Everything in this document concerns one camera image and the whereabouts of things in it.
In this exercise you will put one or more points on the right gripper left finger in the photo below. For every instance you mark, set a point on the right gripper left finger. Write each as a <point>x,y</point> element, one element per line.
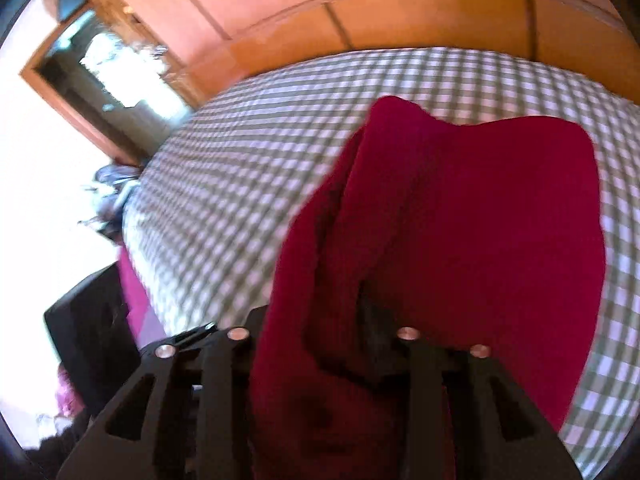
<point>183,414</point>

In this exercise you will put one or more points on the wooden panelled headboard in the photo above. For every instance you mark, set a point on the wooden panelled headboard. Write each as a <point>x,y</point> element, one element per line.
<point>219,42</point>

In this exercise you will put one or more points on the magenta pink cloth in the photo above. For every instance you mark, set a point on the magenta pink cloth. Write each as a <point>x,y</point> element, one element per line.
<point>142,319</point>

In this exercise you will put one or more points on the wooden framed mirror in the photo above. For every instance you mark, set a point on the wooden framed mirror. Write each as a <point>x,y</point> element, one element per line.
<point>126,98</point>

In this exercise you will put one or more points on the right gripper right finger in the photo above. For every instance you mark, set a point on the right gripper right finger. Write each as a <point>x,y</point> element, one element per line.
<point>467,419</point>

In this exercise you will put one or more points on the green white checkered bedsheet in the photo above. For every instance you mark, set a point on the green white checkered bedsheet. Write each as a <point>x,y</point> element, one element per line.
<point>208,217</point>

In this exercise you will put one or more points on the black chair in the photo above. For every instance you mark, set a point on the black chair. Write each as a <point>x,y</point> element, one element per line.
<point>89,329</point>

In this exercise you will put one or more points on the crimson red cloth garment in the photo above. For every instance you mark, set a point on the crimson red cloth garment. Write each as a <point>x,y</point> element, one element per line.
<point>487,234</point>

